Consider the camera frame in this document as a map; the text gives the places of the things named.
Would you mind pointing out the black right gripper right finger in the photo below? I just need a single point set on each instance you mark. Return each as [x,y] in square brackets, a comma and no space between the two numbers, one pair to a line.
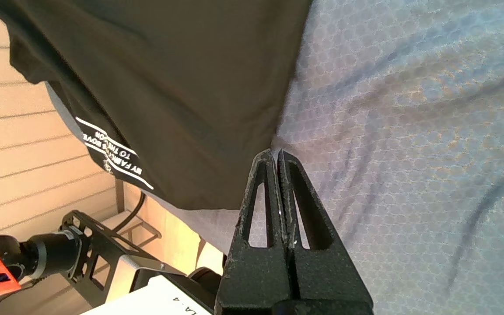
[326,284]

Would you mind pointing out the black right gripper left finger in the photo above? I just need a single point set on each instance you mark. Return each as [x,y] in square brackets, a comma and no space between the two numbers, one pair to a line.
[256,280]

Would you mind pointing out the black printed t-shirt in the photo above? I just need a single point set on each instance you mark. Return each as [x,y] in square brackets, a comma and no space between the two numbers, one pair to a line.
[182,87]

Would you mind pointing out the white robot base panel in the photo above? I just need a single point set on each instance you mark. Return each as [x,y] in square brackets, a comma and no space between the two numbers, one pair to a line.
[155,299]

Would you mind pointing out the bed with blue sheet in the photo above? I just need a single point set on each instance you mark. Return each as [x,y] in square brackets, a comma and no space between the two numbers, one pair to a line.
[409,153]

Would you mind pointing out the black perforated robot bracket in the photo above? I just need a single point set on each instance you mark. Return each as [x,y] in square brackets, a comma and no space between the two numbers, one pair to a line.
[103,245]

